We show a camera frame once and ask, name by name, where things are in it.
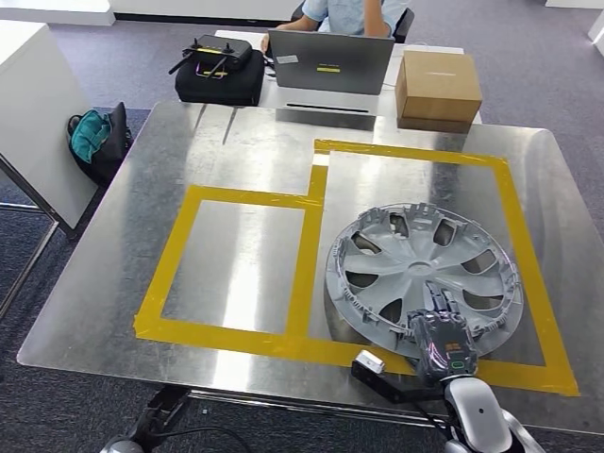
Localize person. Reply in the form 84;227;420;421
259;0;410;57

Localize brown cardboard box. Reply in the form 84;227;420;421
395;49;483;134

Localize white table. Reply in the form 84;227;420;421
214;27;482;126

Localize black carrying case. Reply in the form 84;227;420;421
174;48;267;108

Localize grey plastic wheel hubcap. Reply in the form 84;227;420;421
324;203;525;361

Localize teal and black bag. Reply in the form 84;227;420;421
66;101;134;189

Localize black office chair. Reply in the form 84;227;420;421
290;0;415;43

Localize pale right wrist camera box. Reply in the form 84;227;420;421
353;349;387;375

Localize steel table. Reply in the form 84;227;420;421
0;151;65;321

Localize steel workbench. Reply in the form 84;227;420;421
17;99;604;439

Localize grey laptop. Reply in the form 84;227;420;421
267;29;396;117

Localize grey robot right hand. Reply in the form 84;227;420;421
406;281;480;386

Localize white desk panel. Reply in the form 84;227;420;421
0;18;98;229

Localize yellow workbench marking tape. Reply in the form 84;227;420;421
133;138;581;398

